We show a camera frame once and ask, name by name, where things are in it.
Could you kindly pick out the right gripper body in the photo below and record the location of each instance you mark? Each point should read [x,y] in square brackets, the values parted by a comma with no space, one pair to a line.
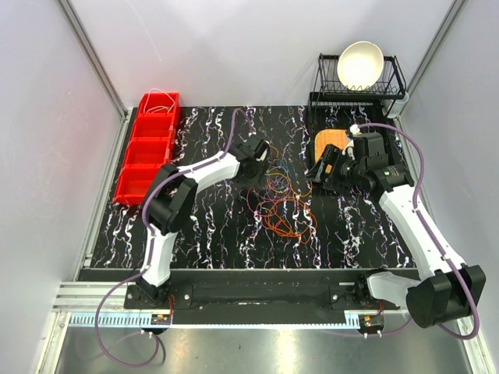
[345,171]

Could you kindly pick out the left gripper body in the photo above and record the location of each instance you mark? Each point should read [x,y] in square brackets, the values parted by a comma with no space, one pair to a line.
[257,175]

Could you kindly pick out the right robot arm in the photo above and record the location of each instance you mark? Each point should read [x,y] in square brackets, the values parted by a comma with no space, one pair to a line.
[447,288]

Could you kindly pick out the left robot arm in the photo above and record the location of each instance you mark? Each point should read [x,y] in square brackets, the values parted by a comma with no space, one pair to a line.
[168,204]

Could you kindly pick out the orange woven mat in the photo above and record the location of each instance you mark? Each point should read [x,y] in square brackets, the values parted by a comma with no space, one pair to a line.
[335,137]

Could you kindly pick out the white cup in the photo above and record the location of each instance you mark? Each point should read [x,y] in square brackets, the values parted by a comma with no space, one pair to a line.
[393,108]

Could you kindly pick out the black dish rack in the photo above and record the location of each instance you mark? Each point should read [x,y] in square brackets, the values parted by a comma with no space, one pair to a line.
[328,90]

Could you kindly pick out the white bowl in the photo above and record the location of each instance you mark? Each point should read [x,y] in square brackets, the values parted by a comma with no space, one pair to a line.
[360,65]

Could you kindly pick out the red bin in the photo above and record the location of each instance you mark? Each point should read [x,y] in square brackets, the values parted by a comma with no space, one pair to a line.
[159,103]
[148,151]
[133,183]
[154,126]

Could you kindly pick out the red bin nearest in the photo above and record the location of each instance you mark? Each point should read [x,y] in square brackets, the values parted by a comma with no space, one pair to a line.
[133,183]

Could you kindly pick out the red bin farthest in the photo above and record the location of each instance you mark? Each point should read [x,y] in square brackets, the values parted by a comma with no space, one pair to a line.
[159,103]

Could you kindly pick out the aluminium frame post right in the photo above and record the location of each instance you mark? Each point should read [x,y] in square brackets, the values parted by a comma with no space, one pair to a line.
[450,18]

